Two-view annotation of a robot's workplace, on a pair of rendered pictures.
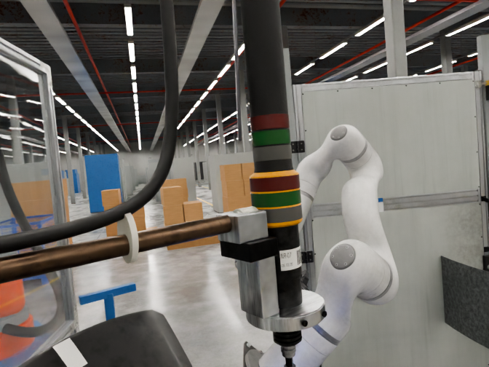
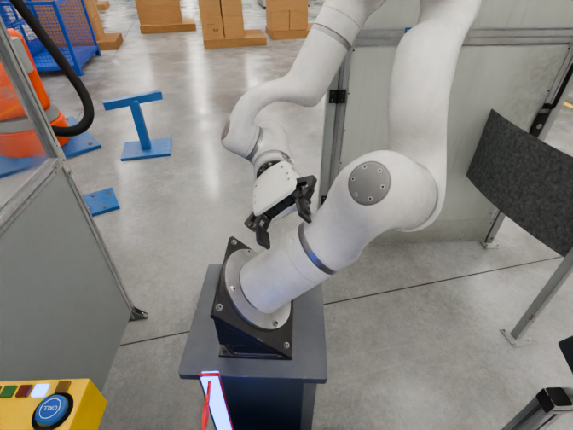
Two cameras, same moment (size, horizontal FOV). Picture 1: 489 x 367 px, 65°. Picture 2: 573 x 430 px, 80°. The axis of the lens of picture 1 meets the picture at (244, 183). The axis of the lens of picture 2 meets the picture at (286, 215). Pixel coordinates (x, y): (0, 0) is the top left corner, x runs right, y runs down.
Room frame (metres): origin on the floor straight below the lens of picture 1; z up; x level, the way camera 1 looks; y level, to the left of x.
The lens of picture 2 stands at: (0.47, -0.11, 1.62)
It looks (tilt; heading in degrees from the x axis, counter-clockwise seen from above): 39 degrees down; 1
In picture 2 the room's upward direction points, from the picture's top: straight up
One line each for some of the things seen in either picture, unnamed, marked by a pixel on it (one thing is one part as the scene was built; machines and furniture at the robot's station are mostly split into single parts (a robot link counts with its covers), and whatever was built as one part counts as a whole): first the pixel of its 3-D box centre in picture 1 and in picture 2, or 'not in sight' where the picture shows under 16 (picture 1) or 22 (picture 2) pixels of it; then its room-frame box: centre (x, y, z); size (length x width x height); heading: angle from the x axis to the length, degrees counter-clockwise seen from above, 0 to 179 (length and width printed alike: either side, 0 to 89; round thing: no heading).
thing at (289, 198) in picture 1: (276, 197); not in sight; (0.33, -0.03, 1.55); 0.04 x 0.04 x 0.01
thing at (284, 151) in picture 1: (272, 153); not in sight; (0.33, -0.03, 1.59); 0.03 x 0.03 x 0.01
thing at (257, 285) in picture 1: (273, 263); not in sight; (0.33, -0.02, 1.50); 0.09 x 0.07 x 0.10; 129
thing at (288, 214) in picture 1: (276, 212); not in sight; (0.33, -0.03, 1.54); 0.04 x 0.04 x 0.01
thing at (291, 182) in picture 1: (274, 182); not in sight; (0.33, -0.03, 1.56); 0.04 x 0.04 x 0.01
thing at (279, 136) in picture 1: (271, 138); not in sight; (0.33, -0.03, 1.60); 0.03 x 0.03 x 0.01
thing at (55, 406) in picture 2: not in sight; (52, 409); (0.68, 0.25, 1.08); 0.04 x 0.04 x 0.02
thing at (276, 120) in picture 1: (269, 123); not in sight; (0.33, -0.03, 1.62); 0.03 x 0.03 x 0.01
